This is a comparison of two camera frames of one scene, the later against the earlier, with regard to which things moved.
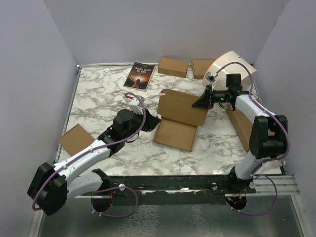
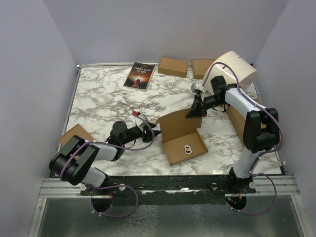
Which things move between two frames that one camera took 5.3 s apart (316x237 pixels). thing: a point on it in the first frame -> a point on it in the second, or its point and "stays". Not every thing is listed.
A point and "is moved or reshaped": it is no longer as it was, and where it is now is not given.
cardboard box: x=75 y=138 stays
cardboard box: x=200 y=67 stays
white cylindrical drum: x=232 y=63 stays
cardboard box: x=179 y=120 is moved or reshaped
